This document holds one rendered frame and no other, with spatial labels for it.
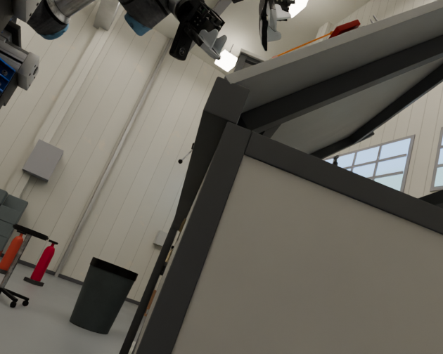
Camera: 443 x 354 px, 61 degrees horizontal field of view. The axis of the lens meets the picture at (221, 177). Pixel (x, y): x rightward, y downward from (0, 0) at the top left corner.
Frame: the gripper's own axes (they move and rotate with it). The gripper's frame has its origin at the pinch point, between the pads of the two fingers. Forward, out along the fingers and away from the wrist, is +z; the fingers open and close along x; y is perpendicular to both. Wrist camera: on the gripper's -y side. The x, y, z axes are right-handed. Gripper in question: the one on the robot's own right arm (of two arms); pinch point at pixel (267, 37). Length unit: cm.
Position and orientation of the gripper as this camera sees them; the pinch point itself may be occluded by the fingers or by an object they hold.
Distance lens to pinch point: 106.6
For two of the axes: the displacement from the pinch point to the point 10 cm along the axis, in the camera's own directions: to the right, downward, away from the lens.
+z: 0.2, 9.6, -2.7
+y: 9.9, 0.2, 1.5
